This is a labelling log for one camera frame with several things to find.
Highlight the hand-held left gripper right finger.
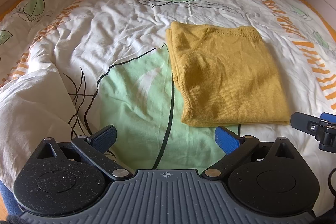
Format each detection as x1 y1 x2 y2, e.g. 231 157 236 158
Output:
202 126 300 178

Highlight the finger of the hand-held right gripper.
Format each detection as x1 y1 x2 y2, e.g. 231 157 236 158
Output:
290 112 336 153
320 112 336 124

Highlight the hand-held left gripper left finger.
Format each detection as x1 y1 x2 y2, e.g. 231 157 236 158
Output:
34 124 133 180

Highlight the yellow knit sweater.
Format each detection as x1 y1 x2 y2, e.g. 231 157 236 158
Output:
165 21 290 127

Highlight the leaf-print white duvet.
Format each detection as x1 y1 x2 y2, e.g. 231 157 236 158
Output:
0 0 336 188

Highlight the blue bed base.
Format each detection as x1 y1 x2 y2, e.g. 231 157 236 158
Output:
0 179 22 217

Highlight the black cable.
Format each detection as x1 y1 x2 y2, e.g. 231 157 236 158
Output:
328 168 336 199

